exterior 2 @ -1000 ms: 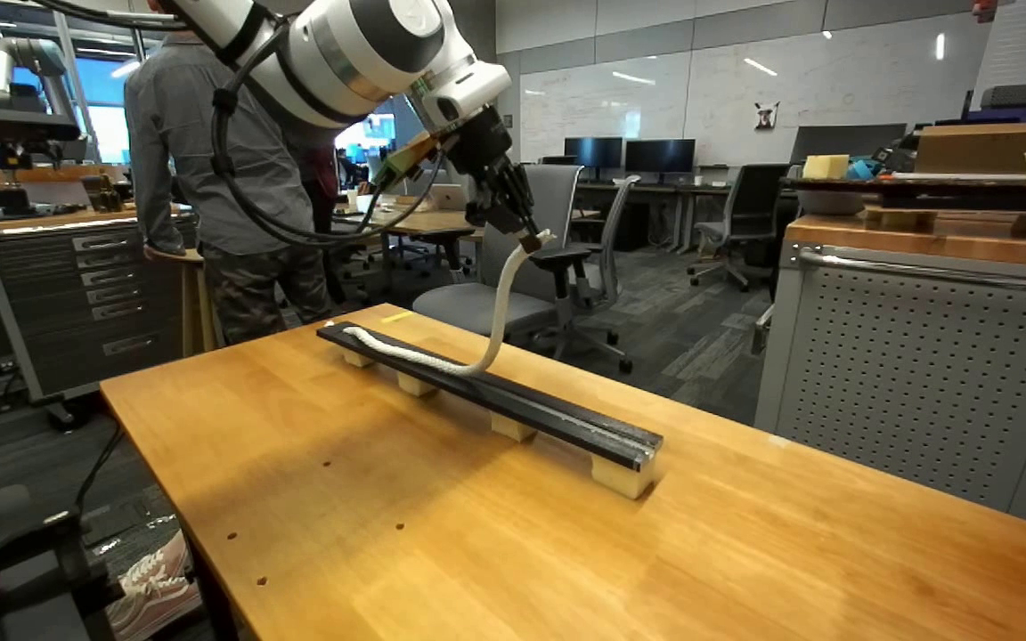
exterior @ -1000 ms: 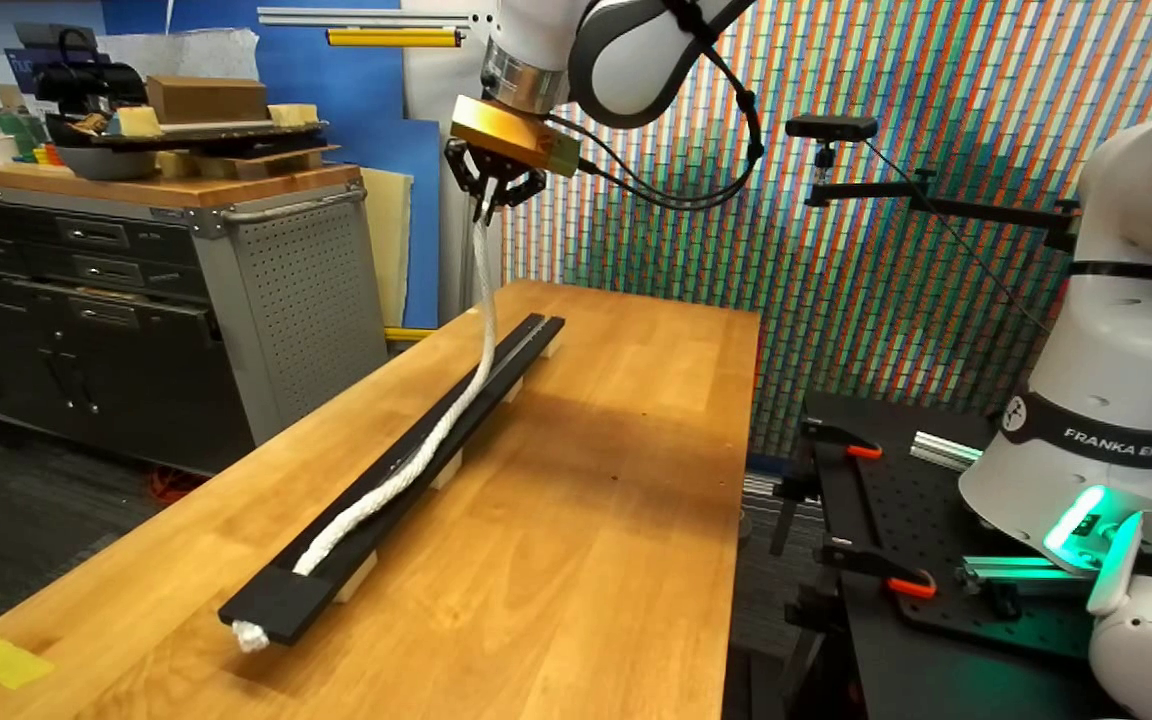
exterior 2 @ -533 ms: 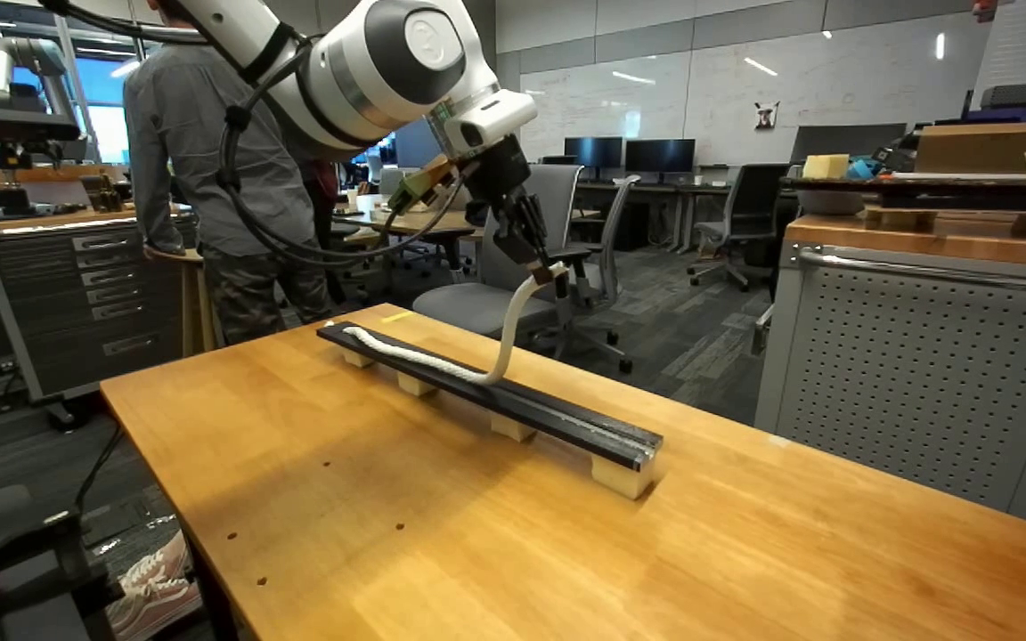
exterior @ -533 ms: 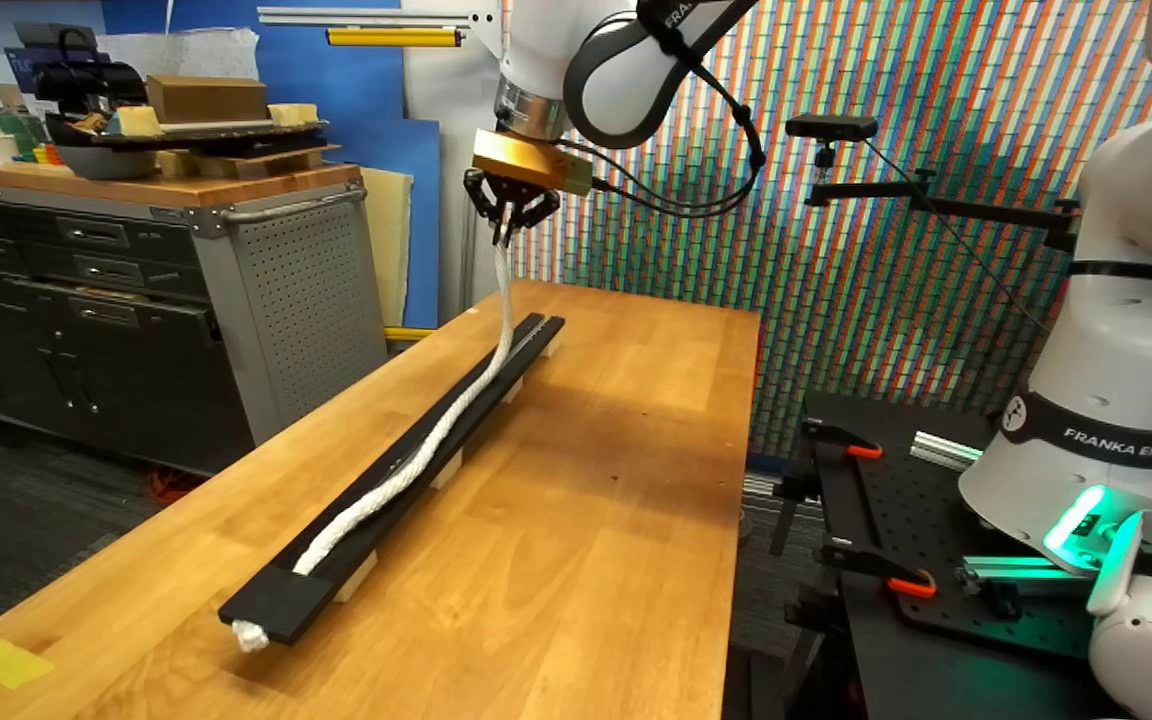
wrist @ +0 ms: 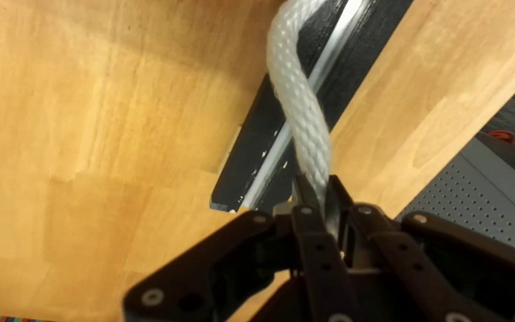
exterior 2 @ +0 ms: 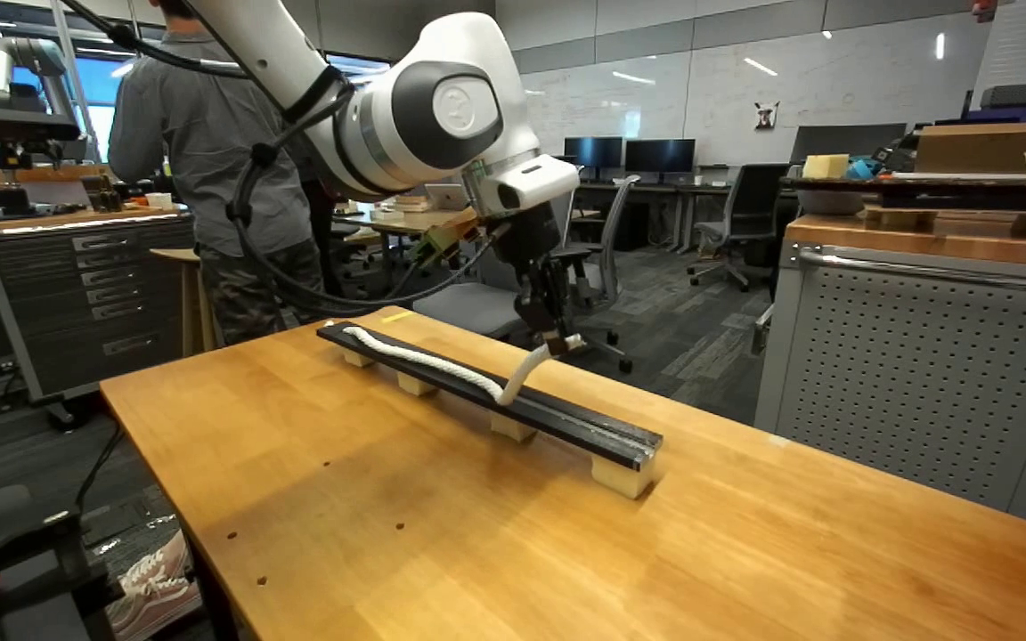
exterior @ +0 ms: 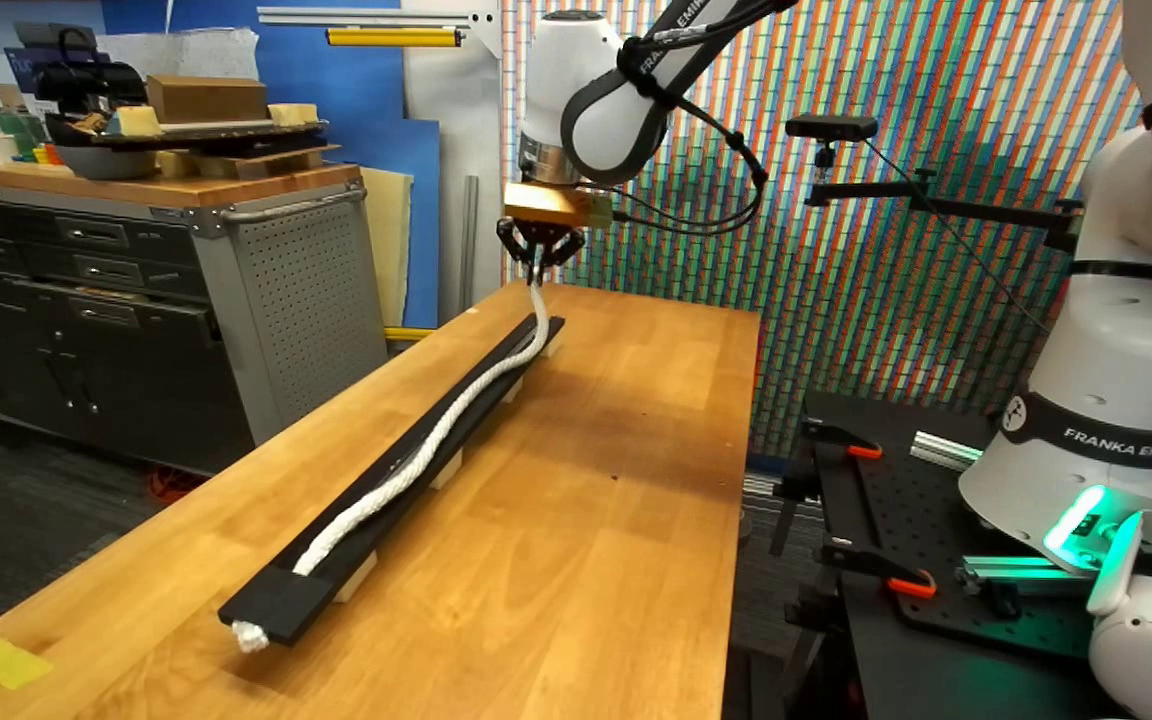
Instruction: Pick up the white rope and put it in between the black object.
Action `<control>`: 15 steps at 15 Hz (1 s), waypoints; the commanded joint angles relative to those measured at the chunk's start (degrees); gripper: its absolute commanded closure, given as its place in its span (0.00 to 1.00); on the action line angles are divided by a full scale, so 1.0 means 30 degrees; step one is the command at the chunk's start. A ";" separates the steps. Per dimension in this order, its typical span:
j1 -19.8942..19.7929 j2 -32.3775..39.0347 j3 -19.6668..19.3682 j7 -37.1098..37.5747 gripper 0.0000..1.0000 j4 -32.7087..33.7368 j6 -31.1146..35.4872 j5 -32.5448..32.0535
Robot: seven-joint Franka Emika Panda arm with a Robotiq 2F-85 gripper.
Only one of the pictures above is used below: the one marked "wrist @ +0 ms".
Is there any long black rail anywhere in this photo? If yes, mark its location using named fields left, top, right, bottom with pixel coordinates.
left=209, top=0, right=417, bottom=215

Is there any grey metal tool cabinet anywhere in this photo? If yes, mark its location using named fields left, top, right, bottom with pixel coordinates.
left=397, top=136, right=515, bottom=260

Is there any small red object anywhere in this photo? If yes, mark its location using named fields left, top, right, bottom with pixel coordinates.
left=486, top=127, right=515, bottom=147

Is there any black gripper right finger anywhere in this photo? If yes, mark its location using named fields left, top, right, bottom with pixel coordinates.
left=327, top=174, right=515, bottom=322

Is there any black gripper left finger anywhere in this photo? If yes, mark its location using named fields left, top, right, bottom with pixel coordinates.
left=122, top=174, right=361, bottom=322

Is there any white braided rope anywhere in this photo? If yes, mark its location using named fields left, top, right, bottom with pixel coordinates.
left=265, top=0, right=335, bottom=208

